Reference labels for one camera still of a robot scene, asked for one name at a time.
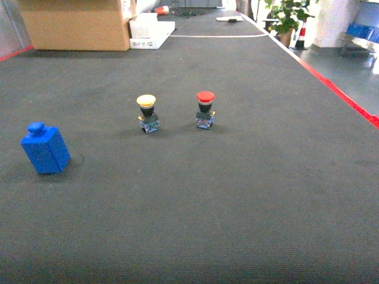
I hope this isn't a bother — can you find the blue crate in background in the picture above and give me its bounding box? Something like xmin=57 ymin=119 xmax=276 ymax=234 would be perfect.
xmin=346 ymin=23 xmax=378 ymax=43

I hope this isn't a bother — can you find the green potted plant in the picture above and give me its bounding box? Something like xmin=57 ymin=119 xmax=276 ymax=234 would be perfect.
xmin=265 ymin=0 xmax=313 ymax=48

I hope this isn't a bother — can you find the white flat box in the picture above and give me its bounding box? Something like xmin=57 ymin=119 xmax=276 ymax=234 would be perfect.
xmin=130 ymin=21 xmax=175 ymax=50

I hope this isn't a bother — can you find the white small box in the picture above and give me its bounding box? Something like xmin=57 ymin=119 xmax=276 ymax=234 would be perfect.
xmin=130 ymin=12 xmax=158 ymax=38

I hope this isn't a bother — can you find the fallen red traffic cone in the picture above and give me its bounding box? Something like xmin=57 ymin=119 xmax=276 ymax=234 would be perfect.
xmin=154 ymin=5 xmax=169 ymax=15

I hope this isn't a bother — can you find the red push button switch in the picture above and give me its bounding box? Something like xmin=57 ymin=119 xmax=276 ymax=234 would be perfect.
xmin=195 ymin=91 xmax=216 ymax=130

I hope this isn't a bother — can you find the large cardboard box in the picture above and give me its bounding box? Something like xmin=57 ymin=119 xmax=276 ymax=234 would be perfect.
xmin=17 ymin=1 xmax=136 ymax=51

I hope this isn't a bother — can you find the blue block part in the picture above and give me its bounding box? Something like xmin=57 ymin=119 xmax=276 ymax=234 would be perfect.
xmin=20 ymin=122 xmax=70 ymax=174

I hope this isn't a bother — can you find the white board with black item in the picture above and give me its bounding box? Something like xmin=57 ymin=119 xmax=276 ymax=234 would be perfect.
xmin=216 ymin=16 xmax=244 ymax=23

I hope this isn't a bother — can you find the yellow push button switch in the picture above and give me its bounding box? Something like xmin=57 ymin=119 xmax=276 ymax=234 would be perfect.
xmin=136 ymin=94 xmax=160 ymax=134

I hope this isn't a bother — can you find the red white traffic cone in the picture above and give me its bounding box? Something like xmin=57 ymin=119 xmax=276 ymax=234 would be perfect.
xmin=294 ymin=20 xmax=307 ymax=50

